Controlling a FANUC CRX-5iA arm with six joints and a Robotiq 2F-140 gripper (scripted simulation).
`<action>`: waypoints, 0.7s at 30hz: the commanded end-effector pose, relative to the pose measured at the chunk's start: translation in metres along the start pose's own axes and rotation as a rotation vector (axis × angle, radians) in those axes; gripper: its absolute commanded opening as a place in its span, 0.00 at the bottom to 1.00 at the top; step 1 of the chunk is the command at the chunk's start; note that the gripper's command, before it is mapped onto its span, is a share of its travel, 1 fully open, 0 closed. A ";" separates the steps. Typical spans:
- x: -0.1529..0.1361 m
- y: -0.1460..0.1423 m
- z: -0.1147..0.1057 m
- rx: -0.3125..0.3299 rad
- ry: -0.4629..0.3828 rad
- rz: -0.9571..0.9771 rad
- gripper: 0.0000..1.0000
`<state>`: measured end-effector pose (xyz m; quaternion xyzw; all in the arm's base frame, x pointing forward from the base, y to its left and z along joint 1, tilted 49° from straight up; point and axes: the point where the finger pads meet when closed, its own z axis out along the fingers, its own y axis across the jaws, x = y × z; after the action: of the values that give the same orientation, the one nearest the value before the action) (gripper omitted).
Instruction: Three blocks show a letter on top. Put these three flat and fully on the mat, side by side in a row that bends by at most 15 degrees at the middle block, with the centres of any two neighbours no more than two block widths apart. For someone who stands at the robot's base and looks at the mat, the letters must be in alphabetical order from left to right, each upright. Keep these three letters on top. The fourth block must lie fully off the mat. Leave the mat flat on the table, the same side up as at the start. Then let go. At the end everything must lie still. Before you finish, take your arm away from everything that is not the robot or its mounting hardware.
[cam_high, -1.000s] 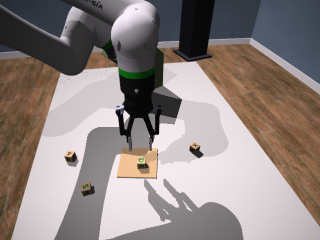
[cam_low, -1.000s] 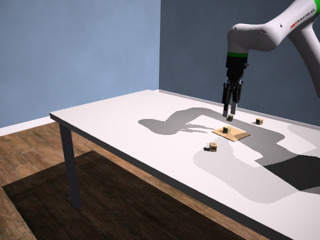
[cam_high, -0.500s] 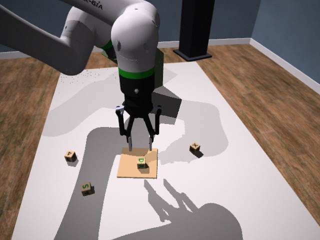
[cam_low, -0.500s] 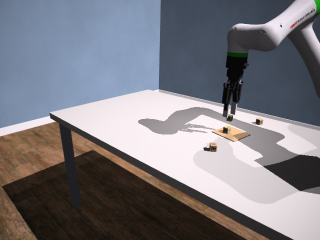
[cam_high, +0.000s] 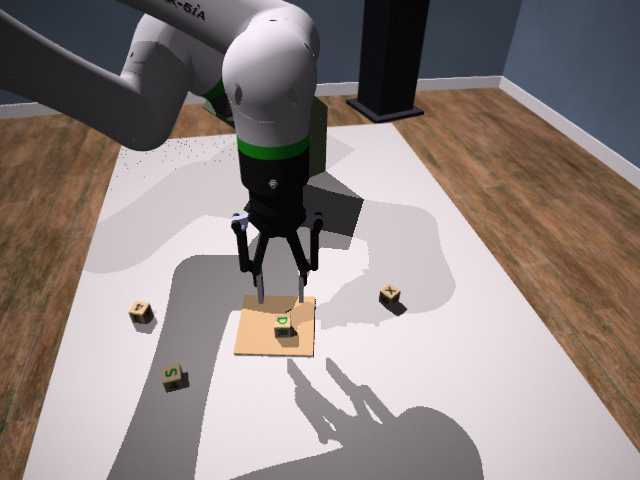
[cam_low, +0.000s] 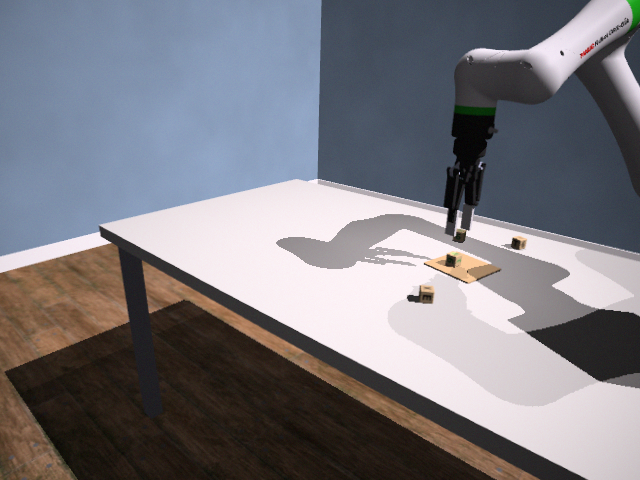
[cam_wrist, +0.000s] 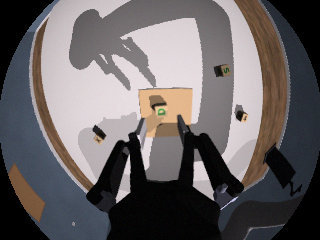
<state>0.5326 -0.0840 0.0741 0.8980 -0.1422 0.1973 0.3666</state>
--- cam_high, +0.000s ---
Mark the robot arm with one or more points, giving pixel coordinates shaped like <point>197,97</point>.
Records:
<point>267,82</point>

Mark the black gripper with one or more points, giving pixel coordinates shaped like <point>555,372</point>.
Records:
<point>277,216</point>

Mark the tan flat mat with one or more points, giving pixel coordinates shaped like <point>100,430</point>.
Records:
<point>255,334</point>

